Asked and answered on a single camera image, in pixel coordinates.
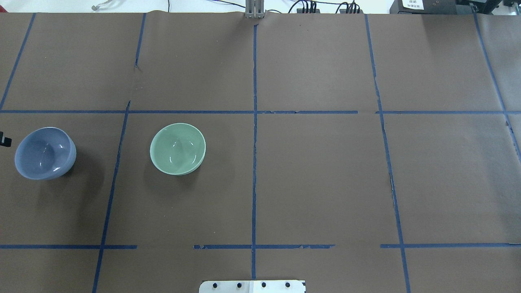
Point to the black power strip left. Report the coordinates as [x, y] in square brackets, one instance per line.
[308, 7]

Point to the white metal mounting plate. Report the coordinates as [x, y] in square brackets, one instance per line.
[253, 286]

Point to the blue ceramic bowl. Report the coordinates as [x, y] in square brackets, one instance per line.
[45, 154]

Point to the green ceramic bowl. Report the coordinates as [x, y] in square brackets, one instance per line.
[178, 149]

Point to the brown paper table cover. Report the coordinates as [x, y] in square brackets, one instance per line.
[358, 153]

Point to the black power strip right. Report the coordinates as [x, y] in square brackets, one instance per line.
[348, 8]

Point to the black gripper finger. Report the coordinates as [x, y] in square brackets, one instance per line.
[5, 141]

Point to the black power strip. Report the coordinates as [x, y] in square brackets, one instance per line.
[308, 7]
[348, 8]

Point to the black equipment box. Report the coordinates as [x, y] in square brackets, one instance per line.
[430, 7]

